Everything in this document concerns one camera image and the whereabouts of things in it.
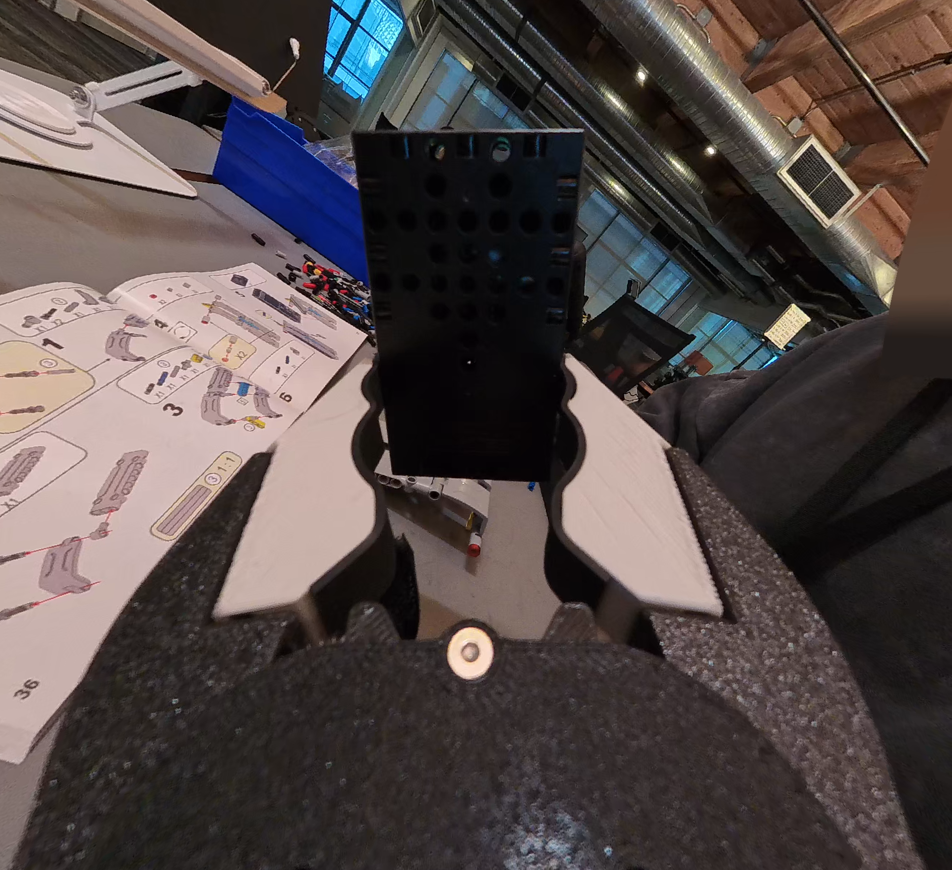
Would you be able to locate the grey desk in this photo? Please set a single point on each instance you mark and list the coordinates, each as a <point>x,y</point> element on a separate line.
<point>74,230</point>

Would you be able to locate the black perforated battery box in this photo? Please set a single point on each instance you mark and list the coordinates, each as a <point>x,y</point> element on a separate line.
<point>468,364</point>

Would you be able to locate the pile of small pins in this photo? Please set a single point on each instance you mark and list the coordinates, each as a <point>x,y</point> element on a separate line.
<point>335,290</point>

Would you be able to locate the grey building block assembly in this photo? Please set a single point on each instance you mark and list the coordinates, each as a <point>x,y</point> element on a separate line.
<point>454,505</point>

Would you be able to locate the clear plastic bags bundle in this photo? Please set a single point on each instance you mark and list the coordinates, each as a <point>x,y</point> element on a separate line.
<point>331,156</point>

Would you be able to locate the white desk stand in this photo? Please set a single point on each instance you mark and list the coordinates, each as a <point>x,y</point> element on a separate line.
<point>111,156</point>

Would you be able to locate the building instruction booklet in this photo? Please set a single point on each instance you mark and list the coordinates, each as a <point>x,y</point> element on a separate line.
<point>111,401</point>

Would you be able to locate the silver ventilation duct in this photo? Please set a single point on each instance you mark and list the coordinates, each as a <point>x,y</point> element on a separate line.
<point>669,30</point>

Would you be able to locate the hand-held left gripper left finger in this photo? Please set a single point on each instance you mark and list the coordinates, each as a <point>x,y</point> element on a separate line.
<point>305,513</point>

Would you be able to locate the white wall sign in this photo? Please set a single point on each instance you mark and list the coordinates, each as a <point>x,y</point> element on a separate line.
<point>787,325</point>

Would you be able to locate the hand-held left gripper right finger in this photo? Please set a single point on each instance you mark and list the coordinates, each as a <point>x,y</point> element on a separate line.
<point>632,513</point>

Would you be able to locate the blue plastic bin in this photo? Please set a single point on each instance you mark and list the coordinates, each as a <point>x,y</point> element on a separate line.
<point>282,171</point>

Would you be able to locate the white vent panel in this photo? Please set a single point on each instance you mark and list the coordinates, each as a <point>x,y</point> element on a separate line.
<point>818,178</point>

